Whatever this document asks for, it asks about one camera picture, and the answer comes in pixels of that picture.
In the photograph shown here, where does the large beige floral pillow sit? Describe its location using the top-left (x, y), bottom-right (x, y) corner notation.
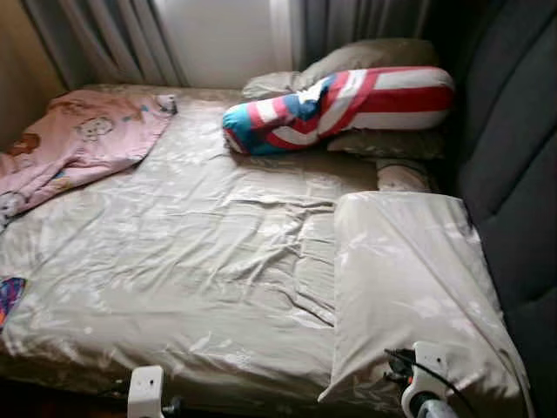
top-left (319, 192), bottom-right (533, 418)

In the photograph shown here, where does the colourful comic book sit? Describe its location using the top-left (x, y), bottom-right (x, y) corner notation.
top-left (0, 277), bottom-right (28, 328)

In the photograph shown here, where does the pink cartoon print quilt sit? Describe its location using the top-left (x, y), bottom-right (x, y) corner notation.
top-left (0, 89), bottom-right (178, 230)

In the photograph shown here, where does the bed with beige floral sheet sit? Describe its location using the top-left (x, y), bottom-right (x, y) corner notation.
top-left (0, 83), bottom-right (534, 412)

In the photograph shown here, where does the small beige floral cushion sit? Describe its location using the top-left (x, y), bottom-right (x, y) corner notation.
top-left (376, 159), bottom-right (434, 194)

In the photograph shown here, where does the dark grey padded headboard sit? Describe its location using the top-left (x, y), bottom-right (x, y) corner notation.
top-left (426, 0), bottom-right (557, 418)

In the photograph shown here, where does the red white blue striped pillow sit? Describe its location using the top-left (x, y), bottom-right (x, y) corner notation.
top-left (221, 66), bottom-right (456, 157)

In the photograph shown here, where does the grey pleated curtain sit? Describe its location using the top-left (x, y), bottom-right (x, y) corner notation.
top-left (296, 0), bottom-right (433, 71)
top-left (22, 0), bottom-right (185, 89)

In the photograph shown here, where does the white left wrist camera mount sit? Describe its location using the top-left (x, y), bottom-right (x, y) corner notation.
top-left (127, 366), bottom-right (167, 418)

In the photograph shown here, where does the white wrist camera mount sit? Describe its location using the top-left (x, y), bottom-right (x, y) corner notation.
top-left (127, 366), bottom-right (167, 418)
top-left (405, 341), bottom-right (450, 411)

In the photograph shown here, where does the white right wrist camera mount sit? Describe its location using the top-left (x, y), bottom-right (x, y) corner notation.
top-left (405, 341), bottom-right (450, 411)

